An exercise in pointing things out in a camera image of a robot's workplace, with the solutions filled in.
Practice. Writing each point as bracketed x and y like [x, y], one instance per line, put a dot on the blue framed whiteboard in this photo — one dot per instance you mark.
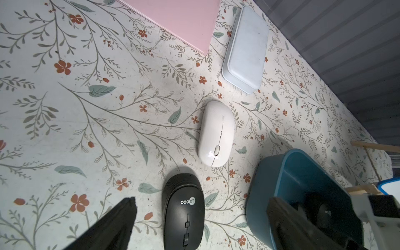
[390, 187]

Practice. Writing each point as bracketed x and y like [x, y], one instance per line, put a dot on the wooden easel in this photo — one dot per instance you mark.
[378, 162]

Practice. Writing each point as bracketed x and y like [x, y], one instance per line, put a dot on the pink folder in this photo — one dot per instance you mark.
[192, 22]

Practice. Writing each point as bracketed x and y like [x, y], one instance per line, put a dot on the floral table mat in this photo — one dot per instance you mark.
[99, 104]

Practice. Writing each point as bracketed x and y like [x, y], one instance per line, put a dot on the glossy white mouse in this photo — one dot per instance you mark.
[217, 134]

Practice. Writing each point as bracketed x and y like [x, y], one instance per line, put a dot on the light blue case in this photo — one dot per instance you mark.
[244, 61]

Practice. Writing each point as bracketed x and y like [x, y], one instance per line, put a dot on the dark grey mouse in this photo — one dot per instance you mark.
[316, 210]

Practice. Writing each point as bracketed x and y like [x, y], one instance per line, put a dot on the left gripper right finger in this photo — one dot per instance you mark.
[291, 231]

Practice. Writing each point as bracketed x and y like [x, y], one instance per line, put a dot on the black mouse with logo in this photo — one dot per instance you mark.
[183, 207]

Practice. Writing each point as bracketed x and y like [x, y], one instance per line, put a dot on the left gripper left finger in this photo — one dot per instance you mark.
[112, 232]

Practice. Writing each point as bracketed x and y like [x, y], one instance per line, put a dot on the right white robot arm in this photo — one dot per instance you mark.
[382, 212]

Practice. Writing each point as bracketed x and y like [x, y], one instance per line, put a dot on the teal storage box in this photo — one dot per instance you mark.
[292, 177]

